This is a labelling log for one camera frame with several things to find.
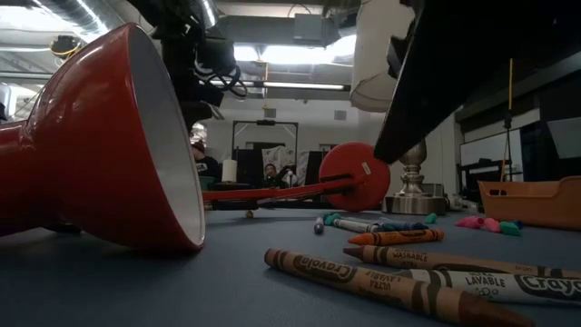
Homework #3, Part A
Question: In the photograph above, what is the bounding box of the white-shade table lamp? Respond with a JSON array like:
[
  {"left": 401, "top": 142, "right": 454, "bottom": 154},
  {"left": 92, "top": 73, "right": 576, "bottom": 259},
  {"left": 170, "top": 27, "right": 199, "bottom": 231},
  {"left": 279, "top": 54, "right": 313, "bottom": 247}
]
[{"left": 349, "top": 0, "right": 448, "bottom": 216}]

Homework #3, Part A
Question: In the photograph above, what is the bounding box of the orange crayon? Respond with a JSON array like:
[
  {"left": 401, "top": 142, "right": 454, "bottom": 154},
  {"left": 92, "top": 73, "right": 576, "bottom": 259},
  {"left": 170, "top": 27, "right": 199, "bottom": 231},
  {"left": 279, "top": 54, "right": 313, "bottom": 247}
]
[{"left": 348, "top": 228, "right": 445, "bottom": 247}]

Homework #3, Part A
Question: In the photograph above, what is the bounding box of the black cart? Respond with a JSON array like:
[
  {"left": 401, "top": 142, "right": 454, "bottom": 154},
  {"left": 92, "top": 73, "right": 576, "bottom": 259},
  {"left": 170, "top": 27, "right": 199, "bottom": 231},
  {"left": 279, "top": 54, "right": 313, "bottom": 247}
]
[{"left": 457, "top": 158, "right": 514, "bottom": 203}]

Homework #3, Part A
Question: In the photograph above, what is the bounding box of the white paper roll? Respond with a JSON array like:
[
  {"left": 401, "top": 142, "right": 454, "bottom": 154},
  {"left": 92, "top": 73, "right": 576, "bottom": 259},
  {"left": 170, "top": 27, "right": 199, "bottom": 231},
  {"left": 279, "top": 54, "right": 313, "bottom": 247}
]
[{"left": 221, "top": 158, "right": 239, "bottom": 183}]

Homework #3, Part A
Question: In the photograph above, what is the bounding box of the orange plastic bin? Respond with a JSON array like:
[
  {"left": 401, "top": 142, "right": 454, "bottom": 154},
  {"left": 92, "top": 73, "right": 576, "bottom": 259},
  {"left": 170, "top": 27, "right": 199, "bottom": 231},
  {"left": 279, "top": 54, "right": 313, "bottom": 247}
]
[{"left": 478, "top": 175, "right": 581, "bottom": 232}]

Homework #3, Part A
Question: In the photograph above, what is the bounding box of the white crayon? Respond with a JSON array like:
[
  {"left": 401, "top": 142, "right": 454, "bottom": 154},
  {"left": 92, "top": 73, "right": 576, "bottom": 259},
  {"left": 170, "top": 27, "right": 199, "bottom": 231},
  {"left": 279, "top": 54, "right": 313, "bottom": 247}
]
[{"left": 394, "top": 268, "right": 581, "bottom": 306}]

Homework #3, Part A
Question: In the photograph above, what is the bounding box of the grey ceiling unit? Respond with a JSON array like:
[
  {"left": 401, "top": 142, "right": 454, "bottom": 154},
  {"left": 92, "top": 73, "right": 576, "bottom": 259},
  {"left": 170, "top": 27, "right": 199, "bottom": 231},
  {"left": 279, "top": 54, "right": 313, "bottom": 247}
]
[{"left": 293, "top": 13, "right": 340, "bottom": 45}]

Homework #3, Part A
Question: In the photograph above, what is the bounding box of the fluorescent ceiling light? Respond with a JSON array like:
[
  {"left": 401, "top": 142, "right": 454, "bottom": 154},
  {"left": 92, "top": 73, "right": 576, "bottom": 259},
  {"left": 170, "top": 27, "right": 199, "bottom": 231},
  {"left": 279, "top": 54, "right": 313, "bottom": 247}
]
[{"left": 261, "top": 81, "right": 346, "bottom": 91}]

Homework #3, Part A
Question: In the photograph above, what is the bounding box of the person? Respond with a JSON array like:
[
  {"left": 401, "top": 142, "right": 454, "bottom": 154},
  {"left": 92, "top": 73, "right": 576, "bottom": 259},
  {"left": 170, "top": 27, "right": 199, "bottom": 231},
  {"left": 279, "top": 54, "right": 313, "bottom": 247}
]
[
  {"left": 192, "top": 140, "right": 222, "bottom": 181},
  {"left": 262, "top": 163, "right": 285, "bottom": 187}
]

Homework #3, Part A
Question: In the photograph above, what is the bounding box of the silver ceiling duct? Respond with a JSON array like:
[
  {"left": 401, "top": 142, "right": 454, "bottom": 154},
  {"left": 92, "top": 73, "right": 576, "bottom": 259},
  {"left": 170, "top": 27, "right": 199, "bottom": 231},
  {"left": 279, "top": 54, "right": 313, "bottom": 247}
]
[{"left": 26, "top": 0, "right": 219, "bottom": 35}]

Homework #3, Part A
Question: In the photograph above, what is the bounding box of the yellow pole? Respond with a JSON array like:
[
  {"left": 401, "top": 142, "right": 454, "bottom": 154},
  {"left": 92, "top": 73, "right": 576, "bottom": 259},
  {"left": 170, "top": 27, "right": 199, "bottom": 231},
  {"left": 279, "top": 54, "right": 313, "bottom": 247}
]
[{"left": 501, "top": 58, "right": 514, "bottom": 183}]

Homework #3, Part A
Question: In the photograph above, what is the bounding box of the whiteboard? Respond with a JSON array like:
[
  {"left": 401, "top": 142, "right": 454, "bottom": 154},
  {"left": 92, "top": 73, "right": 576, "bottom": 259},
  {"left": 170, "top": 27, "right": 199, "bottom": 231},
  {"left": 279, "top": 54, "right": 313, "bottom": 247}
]
[{"left": 459, "top": 129, "right": 523, "bottom": 167}]

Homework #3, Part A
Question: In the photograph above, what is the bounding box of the black rig frame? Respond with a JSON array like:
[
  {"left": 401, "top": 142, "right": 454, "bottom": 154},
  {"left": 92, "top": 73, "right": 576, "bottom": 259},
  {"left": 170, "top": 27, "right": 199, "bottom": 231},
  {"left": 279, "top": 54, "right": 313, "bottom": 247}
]
[{"left": 231, "top": 120, "right": 300, "bottom": 183}]

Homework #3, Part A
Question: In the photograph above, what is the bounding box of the brown crayon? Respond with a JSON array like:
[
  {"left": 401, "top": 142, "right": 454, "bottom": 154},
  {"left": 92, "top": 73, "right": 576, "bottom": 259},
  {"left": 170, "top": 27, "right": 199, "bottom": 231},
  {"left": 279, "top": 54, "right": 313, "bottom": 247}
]
[
  {"left": 343, "top": 244, "right": 581, "bottom": 279},
  {"left": 264, "top": 247, "right": 537, "bottom": 327}
]

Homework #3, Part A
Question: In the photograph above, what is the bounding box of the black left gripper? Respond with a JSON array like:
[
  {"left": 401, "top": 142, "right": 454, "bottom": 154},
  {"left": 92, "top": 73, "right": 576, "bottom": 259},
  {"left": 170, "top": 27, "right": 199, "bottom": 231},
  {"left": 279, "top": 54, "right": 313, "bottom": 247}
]
[{"left": 180, "top": 100, "right": 226, "bottom": 134}]

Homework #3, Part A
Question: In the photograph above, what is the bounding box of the red desk lamp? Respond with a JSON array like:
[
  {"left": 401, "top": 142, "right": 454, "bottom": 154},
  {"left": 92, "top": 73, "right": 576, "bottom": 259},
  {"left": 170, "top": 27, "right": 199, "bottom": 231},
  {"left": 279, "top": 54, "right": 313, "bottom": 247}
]
[{"left": 0, "top": 22, "right": 391, "bottom": 253}]

